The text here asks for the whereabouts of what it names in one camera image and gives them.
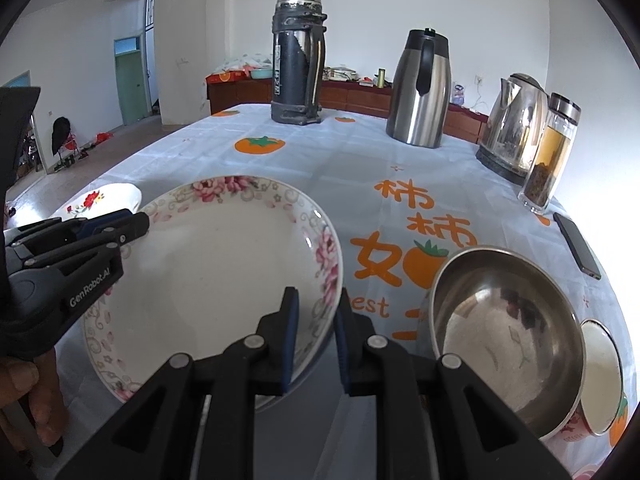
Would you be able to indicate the glass tea bottle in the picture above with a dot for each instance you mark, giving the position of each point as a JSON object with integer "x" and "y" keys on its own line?
{"x": 550, "y": 160}

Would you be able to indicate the green door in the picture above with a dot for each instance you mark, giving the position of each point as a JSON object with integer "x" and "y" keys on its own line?
{"x": 130, "y": 90}

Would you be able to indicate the stainless steel electric kettle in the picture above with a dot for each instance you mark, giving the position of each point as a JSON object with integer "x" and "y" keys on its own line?
{"x": 510, "y": 125}

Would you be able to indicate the light blue basin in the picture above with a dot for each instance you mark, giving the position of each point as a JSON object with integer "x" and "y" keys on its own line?
{"x": 261, "y": 73}

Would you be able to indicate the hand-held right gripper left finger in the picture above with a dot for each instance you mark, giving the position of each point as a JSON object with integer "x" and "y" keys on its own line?
{"x": 291, "y": 342}

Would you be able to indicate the blue and white packet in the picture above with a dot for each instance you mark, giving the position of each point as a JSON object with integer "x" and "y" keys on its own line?
{"x": 459, "y": 93}

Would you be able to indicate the black bag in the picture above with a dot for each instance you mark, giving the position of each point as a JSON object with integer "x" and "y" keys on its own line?
{"x": 61, "y": 135}

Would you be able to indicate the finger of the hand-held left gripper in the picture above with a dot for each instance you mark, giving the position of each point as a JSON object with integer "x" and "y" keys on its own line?
{"x": 107, "y": 221}
{"x": 135, "y": 225}

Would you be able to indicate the white plate with red flowers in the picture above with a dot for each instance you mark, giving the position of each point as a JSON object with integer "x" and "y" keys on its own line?
{"x": 100, "y": 197}

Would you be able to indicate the white cooking pot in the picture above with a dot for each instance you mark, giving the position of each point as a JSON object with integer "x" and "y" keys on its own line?
{"x": 342, "y": 73}

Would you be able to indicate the pink floral plate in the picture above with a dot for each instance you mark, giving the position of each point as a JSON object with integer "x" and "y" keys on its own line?
{"x": 210, "y": 270}

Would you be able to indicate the black smartphone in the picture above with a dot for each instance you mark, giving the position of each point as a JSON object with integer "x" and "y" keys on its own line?
{"x": 577, "y": 245}

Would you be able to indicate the dark worn thermos flask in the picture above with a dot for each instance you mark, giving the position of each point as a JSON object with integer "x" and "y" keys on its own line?
{"x": 295, "y": 60}

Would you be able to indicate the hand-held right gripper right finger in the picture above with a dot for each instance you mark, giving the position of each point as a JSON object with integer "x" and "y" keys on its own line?
{"x": 342, "y": 347}

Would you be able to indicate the brown wooden cabinet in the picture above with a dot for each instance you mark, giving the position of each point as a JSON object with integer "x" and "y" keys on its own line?
{"x": 360, "y": 97}

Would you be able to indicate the green can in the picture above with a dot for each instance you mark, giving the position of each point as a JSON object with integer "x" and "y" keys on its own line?
{"x": 381, "y": 78}

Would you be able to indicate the white enamel lid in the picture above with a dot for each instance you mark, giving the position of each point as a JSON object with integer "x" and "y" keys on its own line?
{"x": 602, "y": 375}

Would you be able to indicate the floral cloth pile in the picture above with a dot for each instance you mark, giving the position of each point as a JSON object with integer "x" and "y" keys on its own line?
{"x": 240, "y": 62}

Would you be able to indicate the orange box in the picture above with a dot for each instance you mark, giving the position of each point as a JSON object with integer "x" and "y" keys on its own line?
{"x": 229, "y": 77}

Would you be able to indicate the stainless steel bowl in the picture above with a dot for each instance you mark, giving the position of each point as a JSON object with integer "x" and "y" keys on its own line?
{"x": 500, "y": 335}

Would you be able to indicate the person's left hand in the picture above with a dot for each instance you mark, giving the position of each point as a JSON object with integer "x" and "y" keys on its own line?
{"x": 20, "y": 377}

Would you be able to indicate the persimmon print tablecloth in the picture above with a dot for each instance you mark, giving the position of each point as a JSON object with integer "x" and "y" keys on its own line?
{"x": 310, "y": 170}

